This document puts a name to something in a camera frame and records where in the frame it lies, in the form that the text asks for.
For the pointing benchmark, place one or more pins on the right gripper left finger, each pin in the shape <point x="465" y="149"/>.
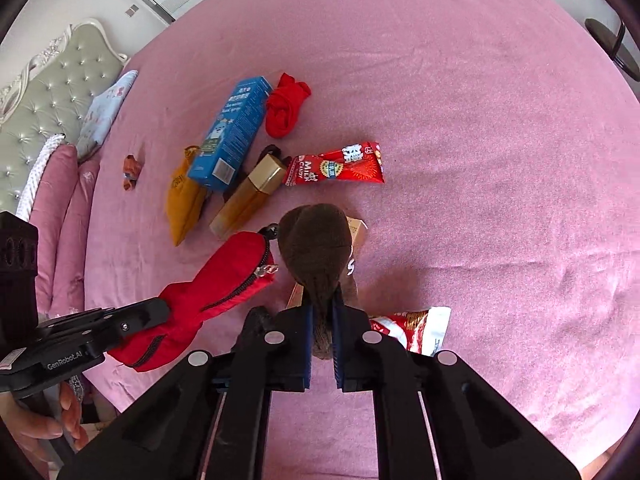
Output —
<point x="207" y="417"/>

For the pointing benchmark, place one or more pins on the light blue patterned pillow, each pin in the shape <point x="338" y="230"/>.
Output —
<point x="102" y="114"/>

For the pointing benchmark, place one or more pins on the crumpled red white wrapper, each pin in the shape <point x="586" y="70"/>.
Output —
<point x="421" y="332"/>

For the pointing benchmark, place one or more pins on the pink bed sheet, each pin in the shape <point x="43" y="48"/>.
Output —
<point x="510" y="148"/>

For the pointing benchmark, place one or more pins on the blue carton box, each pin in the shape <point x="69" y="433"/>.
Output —
<point x="228" y="140"/>

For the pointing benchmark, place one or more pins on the pink folded quilt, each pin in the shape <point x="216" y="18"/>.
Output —
<point x="61" y="214"/>

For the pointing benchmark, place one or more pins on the grey tufted headboard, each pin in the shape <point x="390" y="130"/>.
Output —
<point x="50" y="97"/>

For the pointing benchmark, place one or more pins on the red rolled sock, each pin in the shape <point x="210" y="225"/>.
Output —
<point x="283" y="106"/>

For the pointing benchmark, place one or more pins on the brown sock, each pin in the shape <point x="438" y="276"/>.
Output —
<point x="315" y="244"/>

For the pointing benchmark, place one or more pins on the person's left hand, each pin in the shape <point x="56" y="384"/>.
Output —
<point x="28" y="428"/>

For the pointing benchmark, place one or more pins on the gold L'Oreal box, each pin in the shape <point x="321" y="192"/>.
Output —
<point x="356" y="239"/>

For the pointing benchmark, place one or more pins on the amber bottle gold cap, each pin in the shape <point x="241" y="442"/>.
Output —
<point x="249" y="197"/>

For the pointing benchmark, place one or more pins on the white knitted blanket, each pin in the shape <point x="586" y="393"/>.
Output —
<point x="27" y="197"/>

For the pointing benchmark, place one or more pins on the red zipper pouch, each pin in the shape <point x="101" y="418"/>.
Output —
<point x="236" y="272"/>

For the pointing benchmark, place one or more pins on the red milk candy wrapper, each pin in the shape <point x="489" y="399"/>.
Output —
<point x="360" y="162"/>

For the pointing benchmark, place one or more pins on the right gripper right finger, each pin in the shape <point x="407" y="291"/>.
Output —
<point x="435" y="417"/>

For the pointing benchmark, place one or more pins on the mustard drawstring pouch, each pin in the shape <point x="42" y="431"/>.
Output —
<point x="185" y="198"/>

